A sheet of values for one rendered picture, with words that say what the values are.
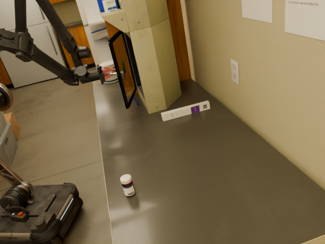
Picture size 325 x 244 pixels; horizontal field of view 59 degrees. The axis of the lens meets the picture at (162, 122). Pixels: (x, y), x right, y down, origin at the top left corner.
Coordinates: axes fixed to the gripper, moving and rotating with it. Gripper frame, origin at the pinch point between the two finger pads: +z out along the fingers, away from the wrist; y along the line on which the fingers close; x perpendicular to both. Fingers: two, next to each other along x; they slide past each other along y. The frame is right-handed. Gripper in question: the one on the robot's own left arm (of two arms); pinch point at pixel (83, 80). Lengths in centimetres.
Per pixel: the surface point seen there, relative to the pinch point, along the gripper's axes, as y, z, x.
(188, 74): 71, 12, -9
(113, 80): 19.9, 13.4, 26.0
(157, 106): 39, 13, -46
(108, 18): 24, -39, -46
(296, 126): 76, 3, -117
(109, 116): 10.2, 16.1, -34.3
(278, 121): 76, 6, -106
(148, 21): 43, -34, -46
